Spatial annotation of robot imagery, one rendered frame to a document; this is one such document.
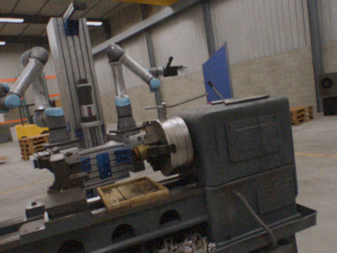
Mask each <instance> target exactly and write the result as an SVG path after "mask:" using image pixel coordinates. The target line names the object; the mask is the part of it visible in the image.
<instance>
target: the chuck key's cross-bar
mask: <svg viewBox="0 0 337 253"><path fill-rule="evenodd" d="M207 95H208V94H207V93H206V94H203V95H200V96H196V97H194V98H191V99H188V100H185V101H183V102H181V103H178V104H174V105H167V106H165V107H166V108H172V107H175V106H178V105H181V104H184V103H187V102H191V101H192V100H195V99H198V98H201V97H204V96H207ZM159 108H162V106H152V107H145V109H159Z"/></svg>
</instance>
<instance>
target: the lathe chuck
mask: <svg viewBox="0 0 337 253"><path fill-rule="evenodd" d="M167 118H168V119H166V120H162V119H163V118H161V119H155V120H153V121H152V126H153V129H154V131H155V133H156V136H157V139H158V140H160V142H161V144H158V145H154V146H151V147H155V146H159V145H171V143H173V144H174V146H175V153H165V154H163V156H162V157H161V174H162V175H164V176H165V177H169V176H172V175H175V174H179V173H183V172H184V171H185V169H186V165H187V159H188V157H187V149H186V143H185V139H184V135H183V132H182V129H181V127H180V125H179V124H178V122H177V121H176V120H175V119H174V118H173V117H167ZM177 167H182V168H181V169H180V170H175V169H176V168H177Z"/></svg>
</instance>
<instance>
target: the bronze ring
mask: <svg viewBox="0 0 337 253"><path fill-rule="evenodd" d="M147 148H150V146H149V145H146V146H144V145H143V144H142V143H141V145H139V146H136V148H132V149H131V154H132V158H133V159H134V161H135V162H139V161H144V160H146V161H147V160H148V158H149V157H150V156H151V155H148V152H147Z"/></svg>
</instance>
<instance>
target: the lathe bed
mask: <svg viewBox="0 0 337 253"><path fill-rule="evenodd" d="M157 182H158V183H159V184H161V185H162V186H164V187H165V188H167V189H168V191H169V194H171V195H170V197H168V198H164V199H162V200H159V201H154V202H150V203H148V204H145V205H141V206H137V207H134V208H129V209H126V210H122V211H120V212H117V213H113V214H110V215H109V214H108V213H107V210H106V208H105V207H104V205H103V203H102V201H101V198H100V197H99V196H98V197H94V198H90V199H87V202H88V205H89V207H90V209H91V211H92V216H93V218H92V219H93V224H91V225H87V226H84V227H80V228H76V229H72V230H69V231H65V232H61V233H57V234H55V235H51V236H47V237H44V238H42V239H38V240H34V241H31V242H27V243H24V244H22V243H21V241H20V237H19V233H18V231H19V228H20V227H21V226H22V225H23V224H25V223H29V222H32V221H36V220H40V219H44V218H45V213H43V214H42V215H37V216H33V217H29V218H26V216H22V217H18V218H14V219H10V220H6V221H1V222H0V240H1V239H2V241H0V253H112V252H115V251H118V250H121V249H124V248H127V247H130V246H132V245H135V244H139V243H141V242H145V241H148V240H151V239H154V238H157V237H160V236H163V235H167V234H169V233H171V232H174V231H178V230H181V229H184V228H187V227H190V226H193V225H197V224H200V223H203V222H204V221H207V220H209V217H208V215H207V211H206V204H205V197H204V192H205V185H203V184H200V185H197V182H196V183H193V184H188V182H187V177H186V176H184V177H182V175H179V176H175V177H173V178H169V179H164V180H160V181H157ZM96 201H97V202H96ZM169 210H171V211H169ZM105 211H106V212H105ZM98 212H103V214H102V213H100V214H98ZM104 212H105V213H104ZM167 212H168V213H167ZM162 215H167V216H162ZM94 216H95V217H94ZM7 223H9V224H7ZM5 224H7V225H5ZM118 226H119V227H118ZM116 227H118V228H117V229H116ZM124 233H125V235H124ZM75 240H76V241H77V242H73V241H75ZM65 242H68V243H69V244H68V243H67V244H64V243H65ZM75 243H77V244H75ZM62 245H63V246H62Z"/></svg>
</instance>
